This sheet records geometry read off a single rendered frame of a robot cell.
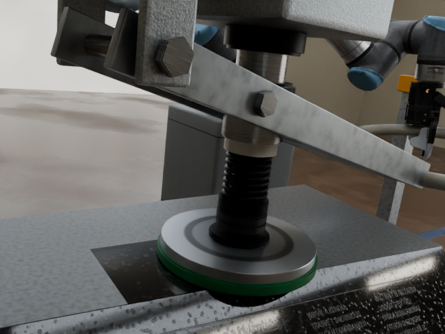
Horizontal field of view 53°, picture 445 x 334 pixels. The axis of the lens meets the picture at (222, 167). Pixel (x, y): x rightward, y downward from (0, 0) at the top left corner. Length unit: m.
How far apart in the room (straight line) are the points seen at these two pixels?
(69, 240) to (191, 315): 0.21
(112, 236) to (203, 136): 1.08
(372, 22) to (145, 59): 0.28
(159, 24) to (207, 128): 1.31
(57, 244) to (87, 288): 0.12
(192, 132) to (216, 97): 1.32
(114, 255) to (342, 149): 0.34
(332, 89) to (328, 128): 7.51
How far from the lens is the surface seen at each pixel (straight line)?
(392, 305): 0.70
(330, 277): 0.64
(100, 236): 0.65
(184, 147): 1.81
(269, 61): 0.54
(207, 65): 0.43
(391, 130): 1.31
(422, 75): 1.31
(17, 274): 0.56
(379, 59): 1.30
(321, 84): 7.88
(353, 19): 0.52
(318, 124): 0.58
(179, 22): 0.38
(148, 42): 0.36
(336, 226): 0.80
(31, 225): 0.69
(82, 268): 0.57
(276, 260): 0.57
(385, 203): 2.51
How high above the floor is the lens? 1.09
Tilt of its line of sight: 15 degrees down
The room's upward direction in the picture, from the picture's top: 7 degrees clockwise
